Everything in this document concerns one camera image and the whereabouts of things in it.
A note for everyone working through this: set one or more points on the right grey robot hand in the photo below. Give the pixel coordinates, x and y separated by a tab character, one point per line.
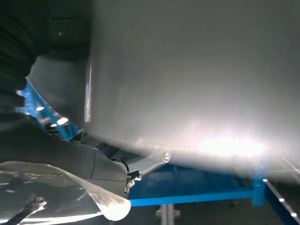
70	161

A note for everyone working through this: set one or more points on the blue metal shelf rack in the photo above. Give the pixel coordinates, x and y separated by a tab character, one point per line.
187	197

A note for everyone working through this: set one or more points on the clear plastic film wrap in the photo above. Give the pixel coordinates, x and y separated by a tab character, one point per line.
70	202

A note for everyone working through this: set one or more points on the chrome stanchion pole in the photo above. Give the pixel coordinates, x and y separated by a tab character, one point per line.
167	216

